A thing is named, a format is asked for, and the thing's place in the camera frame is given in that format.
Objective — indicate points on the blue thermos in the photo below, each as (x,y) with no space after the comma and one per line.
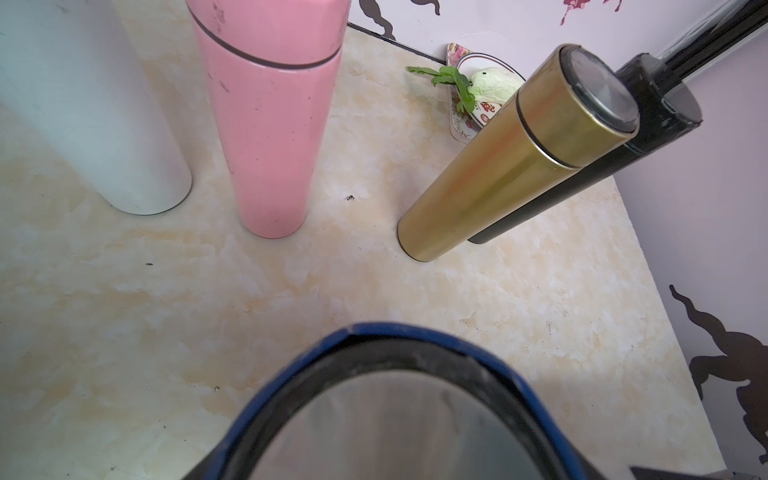
(384,400)

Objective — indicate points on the pink thermos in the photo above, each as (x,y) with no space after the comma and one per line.
(271,69)

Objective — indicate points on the gold thermos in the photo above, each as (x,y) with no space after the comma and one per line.
(570,112)

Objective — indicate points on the white thermos black lid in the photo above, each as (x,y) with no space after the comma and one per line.
(68,68)

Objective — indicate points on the floral rectangular tray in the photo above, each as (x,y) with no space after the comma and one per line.
(462,126)

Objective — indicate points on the green plastic leaf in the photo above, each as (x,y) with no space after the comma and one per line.
(449,75)

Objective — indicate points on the toy napa cabbage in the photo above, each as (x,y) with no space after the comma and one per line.
(495,85)

